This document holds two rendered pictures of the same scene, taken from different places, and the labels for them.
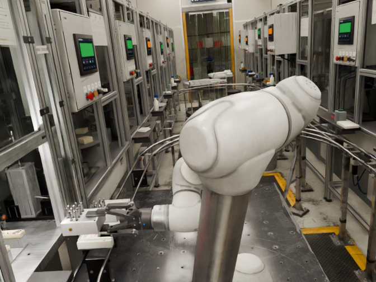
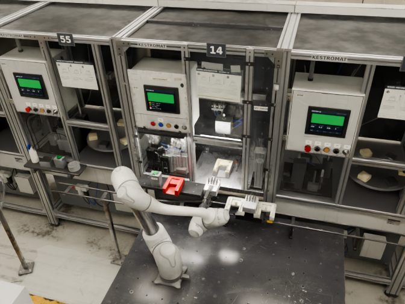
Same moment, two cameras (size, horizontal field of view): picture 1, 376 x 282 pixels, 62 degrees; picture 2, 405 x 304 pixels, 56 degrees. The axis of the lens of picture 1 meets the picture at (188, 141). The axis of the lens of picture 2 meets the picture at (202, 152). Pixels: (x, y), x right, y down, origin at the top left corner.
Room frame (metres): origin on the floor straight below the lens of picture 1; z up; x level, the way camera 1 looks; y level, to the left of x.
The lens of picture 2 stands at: (1.44, -1.64, 2.86)
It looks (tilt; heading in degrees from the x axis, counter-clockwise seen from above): 36 degrees down; 104
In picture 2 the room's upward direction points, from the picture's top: 2 degrees counter-clockwise
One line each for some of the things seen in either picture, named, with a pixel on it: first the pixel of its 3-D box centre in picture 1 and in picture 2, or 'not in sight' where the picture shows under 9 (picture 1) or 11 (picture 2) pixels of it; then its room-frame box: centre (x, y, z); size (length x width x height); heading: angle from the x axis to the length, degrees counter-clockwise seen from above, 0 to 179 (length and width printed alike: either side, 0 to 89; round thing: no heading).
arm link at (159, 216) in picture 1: (160, 217); not in sight; (0.99, 0.12, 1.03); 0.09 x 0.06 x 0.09; 176
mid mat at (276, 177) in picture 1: (266, 191); not in sight; (3.15, -0.81, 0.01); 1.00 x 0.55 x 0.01; 177
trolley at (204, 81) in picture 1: (206, 100); not in sight; (6.58, -0.46, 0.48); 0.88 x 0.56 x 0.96; 105
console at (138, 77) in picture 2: not in sight; (164, 95); (0.61, 0.69, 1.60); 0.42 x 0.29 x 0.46; 177
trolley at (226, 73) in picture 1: (221, 90); not in sight; (7.83, -0.95, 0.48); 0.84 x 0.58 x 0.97; 5
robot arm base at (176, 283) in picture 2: not in sight; (173, 273); (0.84, -0.15, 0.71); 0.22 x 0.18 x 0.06; 177
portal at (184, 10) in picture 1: (209, 55); not in sight; (9.25, -0.83, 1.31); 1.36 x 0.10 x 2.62; 87
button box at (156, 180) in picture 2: not in sight; (156, 178); (0.54, 0.49, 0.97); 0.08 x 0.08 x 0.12; 87
